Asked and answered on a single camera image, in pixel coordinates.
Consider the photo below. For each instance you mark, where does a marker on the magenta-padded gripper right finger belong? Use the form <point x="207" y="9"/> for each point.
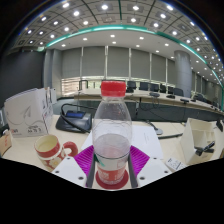
<point x="151" y="170"/>

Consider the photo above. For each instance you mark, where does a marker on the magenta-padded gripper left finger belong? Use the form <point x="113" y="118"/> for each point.
<point x="71" y="170"/>

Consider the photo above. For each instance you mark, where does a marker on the clear red-capped water bottle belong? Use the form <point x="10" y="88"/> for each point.
<point x="111" y="146"/>

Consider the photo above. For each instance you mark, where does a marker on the red floral ceramic mug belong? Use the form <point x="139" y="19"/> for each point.
<point x="50" y="151"/>

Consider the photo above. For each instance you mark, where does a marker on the white printed paper sheet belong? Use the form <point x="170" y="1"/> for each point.
<point x="145" y="138"/>

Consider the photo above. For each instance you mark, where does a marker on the black pen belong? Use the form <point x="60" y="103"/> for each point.
<point x="170" y="136"/>

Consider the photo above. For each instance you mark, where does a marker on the black desk microphone console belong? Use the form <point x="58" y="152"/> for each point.
<point x="75" y="121"/>

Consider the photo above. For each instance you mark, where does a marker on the black clip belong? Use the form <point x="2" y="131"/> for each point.
<point x="204" y="149"/>

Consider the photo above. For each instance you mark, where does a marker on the long curved conference desk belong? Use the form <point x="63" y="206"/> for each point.
<point x="166" y="111"/>

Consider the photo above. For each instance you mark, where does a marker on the white paper ream box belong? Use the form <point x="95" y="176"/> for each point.
<point x="28" y="113"/>

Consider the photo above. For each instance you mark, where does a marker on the brown paper envelope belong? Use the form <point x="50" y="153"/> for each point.
<point x="5" y="143"/>

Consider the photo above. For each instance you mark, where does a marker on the row of black chairs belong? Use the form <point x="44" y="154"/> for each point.
<point x="153" y="87"/>

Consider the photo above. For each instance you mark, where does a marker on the ceiling lights group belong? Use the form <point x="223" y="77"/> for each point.
<point x="104" y="7"/>

